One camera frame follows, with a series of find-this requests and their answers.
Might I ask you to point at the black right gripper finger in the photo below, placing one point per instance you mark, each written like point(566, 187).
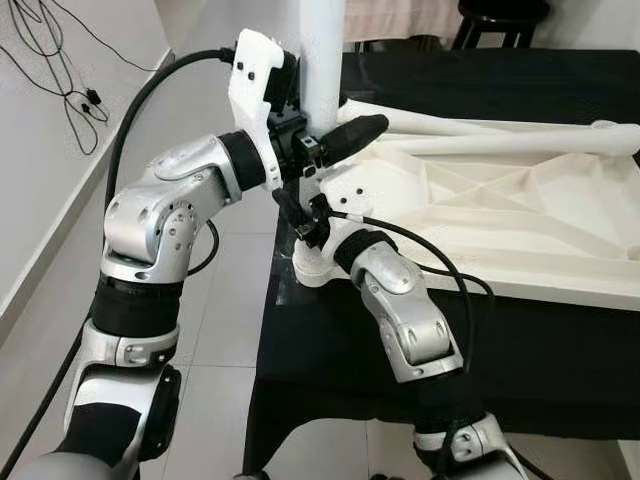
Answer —
point(290, 205)

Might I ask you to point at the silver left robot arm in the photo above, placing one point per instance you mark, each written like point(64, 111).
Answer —
point(160, 210)

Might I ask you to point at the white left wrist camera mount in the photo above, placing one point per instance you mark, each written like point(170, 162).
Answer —
point(250, 90)

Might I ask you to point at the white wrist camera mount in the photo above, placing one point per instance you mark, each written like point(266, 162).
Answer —
point(355, 195)
point(250, 90)

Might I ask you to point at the black stool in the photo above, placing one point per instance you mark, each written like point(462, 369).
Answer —
point(500, 12)

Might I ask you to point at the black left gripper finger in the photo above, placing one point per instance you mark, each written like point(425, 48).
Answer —
point(350, 135)

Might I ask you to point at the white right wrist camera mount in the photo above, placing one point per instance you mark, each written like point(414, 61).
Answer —
point(355, 195)

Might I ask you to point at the pink cloth covered table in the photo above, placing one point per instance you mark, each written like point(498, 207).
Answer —
point(400, 18)

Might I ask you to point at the black tablecloth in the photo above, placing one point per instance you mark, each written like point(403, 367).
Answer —
point(330, 380)

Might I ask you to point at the white plastic children table top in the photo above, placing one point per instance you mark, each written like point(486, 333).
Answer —
point(500, 210)

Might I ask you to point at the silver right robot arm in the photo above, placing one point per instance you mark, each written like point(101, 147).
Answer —
point(400, 310)

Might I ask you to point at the clear tape strip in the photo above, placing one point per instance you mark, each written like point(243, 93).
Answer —
point(282, 275)

